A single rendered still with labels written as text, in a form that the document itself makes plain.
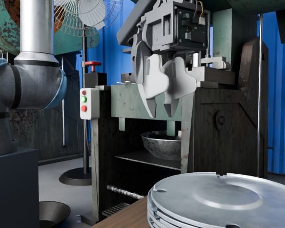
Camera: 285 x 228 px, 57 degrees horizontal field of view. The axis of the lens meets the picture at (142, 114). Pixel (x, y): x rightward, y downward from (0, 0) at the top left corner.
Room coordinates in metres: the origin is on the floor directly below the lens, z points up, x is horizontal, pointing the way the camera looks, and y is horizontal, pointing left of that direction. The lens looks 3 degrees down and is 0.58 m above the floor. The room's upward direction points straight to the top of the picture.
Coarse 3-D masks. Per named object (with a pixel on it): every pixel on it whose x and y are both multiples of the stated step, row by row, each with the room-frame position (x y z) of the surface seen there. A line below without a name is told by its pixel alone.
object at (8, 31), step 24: (0, 0) 1.92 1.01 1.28; (72, 0) 2.35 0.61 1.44; (0, 24) 1.91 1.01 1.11; (72, 24) 2.35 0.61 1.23; (0, 48) 2.42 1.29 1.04; (72, 48) 2.35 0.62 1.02; (72, 72) 2.58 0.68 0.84; (72, 96) 2.58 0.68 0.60; (24, 120) 2.24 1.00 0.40; (48, 120) 2.40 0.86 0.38; (72, 120) 2.58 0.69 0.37; (24, 144) 2.23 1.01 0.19; (48, 144) 2.39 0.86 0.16; (72, 144) 2.58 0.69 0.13
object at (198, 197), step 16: (176, 176) 0.62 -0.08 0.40; (192, 176) 0.62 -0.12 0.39; (208, 176) 0.62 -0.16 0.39; (224, 176) 0.63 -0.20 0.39; (240, 176) 0.62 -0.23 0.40; (176, 192) 0.52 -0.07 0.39; (192, 192) 0.51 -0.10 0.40; (208, 192) 0.50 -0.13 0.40; (224, 192) 0.50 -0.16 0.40; (240, 192) 0.50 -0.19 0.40; (256, 192) 0.52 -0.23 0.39; (272, 192) 0.52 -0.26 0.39; (160, 208) 0.44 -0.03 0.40; (176, 208) 0.44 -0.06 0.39; (192, 208) 0.44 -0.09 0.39; (208, 208) 0.44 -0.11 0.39; (224, 208) 0.44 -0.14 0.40; (240, 208) 0.44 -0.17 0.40; (256, 208) 0.44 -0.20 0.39; (272, 208) 0.44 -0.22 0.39; (192, 224) 0.38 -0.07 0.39; (208, 224) 0.37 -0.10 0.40; (224, 224) 0.38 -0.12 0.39; (240, 224) 0.38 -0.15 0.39; (256, 224) 0.38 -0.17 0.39; (272, 224) 0.38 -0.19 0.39
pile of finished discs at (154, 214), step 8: (160, 192) 0.54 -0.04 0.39; (152, 200) 0.50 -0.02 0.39; (152, 208) 0.46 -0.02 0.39; (152, 216) 0.45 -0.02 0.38; (160, 216) 0.43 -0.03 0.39; (168, 216) 0.43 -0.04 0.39; (152, 224) 0.45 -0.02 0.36; (160, 224) 0.43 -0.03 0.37; (168, 224) 0.41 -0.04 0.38; (176, 224) 0.40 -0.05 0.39; (184, 224) 0.39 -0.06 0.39
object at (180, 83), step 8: (168, 64) 0.42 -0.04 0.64; (176, 64) 0.41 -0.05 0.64; (184, 64) 0.40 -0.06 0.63; (168, 72) 0.41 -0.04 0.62; (176, 72) 0.42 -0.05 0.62; (184, 72) 0.40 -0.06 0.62; (176, 80) 0.42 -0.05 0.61; (184, 80) 0.40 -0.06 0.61; (192, 80) 0.39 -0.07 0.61; (168, 88) 0.42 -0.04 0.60; (176, 88) 0.42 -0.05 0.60; (184, 88) 0.41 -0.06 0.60; (192, 88) 0.39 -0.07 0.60; (168, 96) 0.42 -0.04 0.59; (176, 96) 0.42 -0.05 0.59; (168, 104) 0.42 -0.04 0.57; (176, 104) 0.42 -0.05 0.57; (168, 112) 0.42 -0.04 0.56
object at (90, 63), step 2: (86, 62) 1.27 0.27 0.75; (88, 62) 1.26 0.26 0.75; (90, 62) 1.25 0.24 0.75; (92, 62) 1.26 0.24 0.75; (94, 62) 1.26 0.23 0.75; (96, 62) 1.27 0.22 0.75; (98, 62) 1.28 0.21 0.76; (100, 62) 1.29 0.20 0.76; (86, 64) 1.27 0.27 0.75; (88, 64) 1.27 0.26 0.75; (90, 64) 1.26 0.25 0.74; (92, 64) 1.26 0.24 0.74; (94, 64) 1.26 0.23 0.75; (96, 64) 1.27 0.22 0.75; (98, 64) 1.28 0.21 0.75; (100, 64) 1.29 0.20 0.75; (92, 66) 1.29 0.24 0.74; (94, 66) 1.29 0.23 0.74; (92, 68) 1.29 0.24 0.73; (94, 68) 1.29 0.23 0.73; (92, 70) 1.29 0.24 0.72; (94, 70) 1.29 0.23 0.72
